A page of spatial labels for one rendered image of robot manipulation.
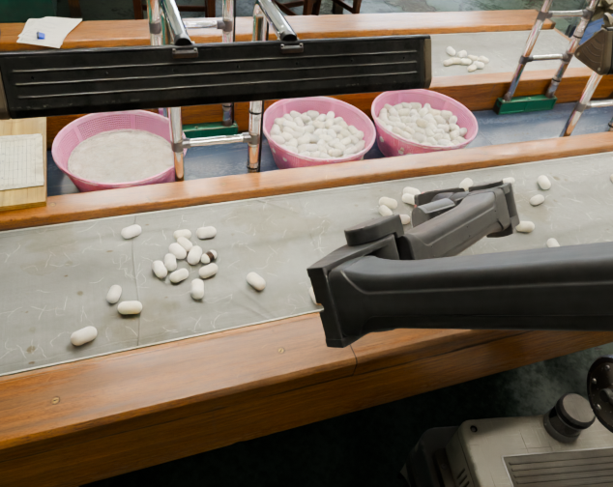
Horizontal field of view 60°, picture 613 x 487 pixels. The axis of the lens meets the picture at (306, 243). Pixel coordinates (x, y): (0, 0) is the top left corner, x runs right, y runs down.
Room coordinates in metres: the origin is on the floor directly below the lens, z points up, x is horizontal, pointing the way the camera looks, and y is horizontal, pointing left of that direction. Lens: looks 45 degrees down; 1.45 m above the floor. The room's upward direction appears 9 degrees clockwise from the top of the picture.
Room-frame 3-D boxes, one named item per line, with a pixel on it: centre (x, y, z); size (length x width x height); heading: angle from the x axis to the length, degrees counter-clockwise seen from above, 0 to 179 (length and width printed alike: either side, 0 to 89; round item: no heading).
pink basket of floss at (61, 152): (0.88, 0.41, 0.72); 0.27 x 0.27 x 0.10
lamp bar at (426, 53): (0.70, 0.14, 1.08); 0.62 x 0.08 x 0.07; 115
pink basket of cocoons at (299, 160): (1.07, 0.01, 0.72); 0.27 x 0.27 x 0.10
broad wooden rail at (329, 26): (1.64, 0.10, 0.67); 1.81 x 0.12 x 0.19; 115
